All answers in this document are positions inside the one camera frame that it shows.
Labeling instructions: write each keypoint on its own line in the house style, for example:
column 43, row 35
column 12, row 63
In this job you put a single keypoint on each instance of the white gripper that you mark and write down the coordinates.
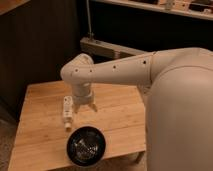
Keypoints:
column 84, row 100

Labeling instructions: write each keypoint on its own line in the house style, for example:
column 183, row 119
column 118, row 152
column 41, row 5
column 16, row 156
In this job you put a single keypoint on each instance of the white plastic bottle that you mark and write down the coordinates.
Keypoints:
column 67, row 112

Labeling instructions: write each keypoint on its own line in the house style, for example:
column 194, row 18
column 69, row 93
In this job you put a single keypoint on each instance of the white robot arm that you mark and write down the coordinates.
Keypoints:
column 178, row 84

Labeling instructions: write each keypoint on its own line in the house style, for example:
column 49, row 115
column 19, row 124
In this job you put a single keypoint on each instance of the black ceramic bowl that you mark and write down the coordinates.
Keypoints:
column 86, row 146

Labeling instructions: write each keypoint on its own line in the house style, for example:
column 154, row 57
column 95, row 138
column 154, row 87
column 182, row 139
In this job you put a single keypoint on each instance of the wooden table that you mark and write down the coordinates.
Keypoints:
column 41, row 138

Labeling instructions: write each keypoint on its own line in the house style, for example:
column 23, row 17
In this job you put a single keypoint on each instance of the grey metal beam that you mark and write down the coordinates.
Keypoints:
column 105, row 49

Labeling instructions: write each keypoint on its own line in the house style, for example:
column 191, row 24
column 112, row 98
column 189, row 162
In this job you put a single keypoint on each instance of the metal pole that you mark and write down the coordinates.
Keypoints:
column 90, row 32

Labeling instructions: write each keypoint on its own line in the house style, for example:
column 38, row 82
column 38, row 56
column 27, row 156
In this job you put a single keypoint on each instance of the wooden shelf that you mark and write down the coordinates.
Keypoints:
column 186, row 8

